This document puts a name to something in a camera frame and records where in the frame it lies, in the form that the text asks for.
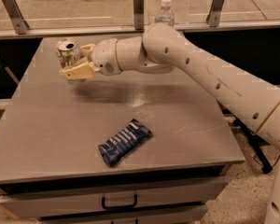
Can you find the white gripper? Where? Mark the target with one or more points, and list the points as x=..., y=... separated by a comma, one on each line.
x=104, y=57

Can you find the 7up soda can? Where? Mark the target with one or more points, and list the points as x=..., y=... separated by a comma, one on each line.
x=68, y=53

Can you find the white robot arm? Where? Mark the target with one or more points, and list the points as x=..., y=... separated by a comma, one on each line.
x=160, y=49

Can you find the grey metal railing ledge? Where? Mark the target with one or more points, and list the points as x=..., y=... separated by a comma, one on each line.
x=120, y=29

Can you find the dark blue snack packet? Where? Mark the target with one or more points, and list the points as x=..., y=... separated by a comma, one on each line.
x=122, y=143

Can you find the clear plastic water bottle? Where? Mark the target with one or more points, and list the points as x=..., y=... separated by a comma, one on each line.
x=165, y=15

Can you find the grey drawer cabinet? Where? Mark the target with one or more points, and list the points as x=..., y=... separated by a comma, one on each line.
x=51, y=168

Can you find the black stand leg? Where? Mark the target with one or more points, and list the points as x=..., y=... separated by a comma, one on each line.
x=253, y=141

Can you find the left metal railing bracket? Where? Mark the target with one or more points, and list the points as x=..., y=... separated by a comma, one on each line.
x=20, y=25

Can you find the metal railing bracket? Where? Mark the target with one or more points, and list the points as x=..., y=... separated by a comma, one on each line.
x=213, y=17
x=138, y=14
x=20, y=25

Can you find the middle metal railing bracket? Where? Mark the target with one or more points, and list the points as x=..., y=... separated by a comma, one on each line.
x=138, y=14

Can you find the right metal railing bracket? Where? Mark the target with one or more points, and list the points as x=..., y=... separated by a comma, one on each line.
x=213, y=17

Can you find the black upper drawer handle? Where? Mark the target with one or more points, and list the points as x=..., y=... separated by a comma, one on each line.
x=119, y=202

